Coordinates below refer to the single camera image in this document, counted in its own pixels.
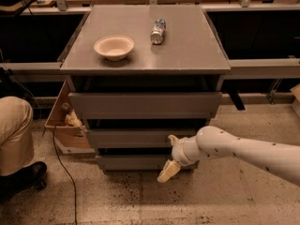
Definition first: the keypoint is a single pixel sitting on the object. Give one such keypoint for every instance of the grey bottom drawer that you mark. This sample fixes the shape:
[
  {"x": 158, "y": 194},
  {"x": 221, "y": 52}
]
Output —
[{"x": 131, "y": 163}]

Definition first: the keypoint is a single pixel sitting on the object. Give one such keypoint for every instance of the grey top drawer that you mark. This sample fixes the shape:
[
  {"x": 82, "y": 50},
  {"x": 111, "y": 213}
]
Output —
[{"x": 145, "y": 105}]

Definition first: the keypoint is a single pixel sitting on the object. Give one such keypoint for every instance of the white paper bowl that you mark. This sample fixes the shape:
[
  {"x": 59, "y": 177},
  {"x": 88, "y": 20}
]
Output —
[{"x": 114, "y": 48}]

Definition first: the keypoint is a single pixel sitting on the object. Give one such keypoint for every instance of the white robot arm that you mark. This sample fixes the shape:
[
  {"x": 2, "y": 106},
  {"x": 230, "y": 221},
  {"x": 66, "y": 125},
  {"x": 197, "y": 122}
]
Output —
[{"x": 279, "y": 159}]

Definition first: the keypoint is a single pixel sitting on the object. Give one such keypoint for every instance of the silver soda can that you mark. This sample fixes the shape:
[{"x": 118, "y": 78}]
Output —
[{"x": 158, "y": 32}]

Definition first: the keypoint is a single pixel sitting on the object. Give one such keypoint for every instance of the grey drawer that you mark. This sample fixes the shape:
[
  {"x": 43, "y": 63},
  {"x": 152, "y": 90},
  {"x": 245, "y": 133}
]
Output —
[
  {"x": 145, "y": 105},
  {"x": 131, "y": 163},
  {"x": 135, "y": 138}
]

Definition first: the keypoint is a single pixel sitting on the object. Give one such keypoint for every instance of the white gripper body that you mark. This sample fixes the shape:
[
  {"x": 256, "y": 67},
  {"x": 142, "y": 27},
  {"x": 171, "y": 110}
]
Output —
[{"x": 178, "y": 150}]

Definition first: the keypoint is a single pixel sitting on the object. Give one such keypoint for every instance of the wooden box on floor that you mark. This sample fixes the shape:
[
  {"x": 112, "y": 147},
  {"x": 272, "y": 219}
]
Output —
[{"x": 63, "y": 122}]

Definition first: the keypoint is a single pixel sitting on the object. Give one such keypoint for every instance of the person leg beige trousers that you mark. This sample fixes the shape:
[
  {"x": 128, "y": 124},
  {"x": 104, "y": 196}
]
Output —
[{"x": 16, "y": 142}]

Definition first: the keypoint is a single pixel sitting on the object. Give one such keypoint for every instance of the yellow toy in box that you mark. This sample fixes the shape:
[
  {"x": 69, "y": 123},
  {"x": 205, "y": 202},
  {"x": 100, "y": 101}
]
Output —
[{"x": 72, "y": 120}]

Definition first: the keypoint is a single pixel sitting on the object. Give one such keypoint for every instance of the black shoe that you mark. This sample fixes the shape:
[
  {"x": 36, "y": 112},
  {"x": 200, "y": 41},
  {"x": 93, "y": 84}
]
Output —
[{"x": 31, "y": 176}]

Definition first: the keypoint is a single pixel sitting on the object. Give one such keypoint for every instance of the grey metal rail frame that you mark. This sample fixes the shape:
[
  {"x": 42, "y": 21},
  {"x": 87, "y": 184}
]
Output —
[{"x": 262, "y": 67}]

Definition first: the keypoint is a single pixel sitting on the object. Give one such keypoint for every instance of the grey drawer cabinet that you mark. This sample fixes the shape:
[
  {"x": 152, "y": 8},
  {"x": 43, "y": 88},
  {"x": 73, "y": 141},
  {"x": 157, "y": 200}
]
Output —
[{"x": 139, "y": 74}]

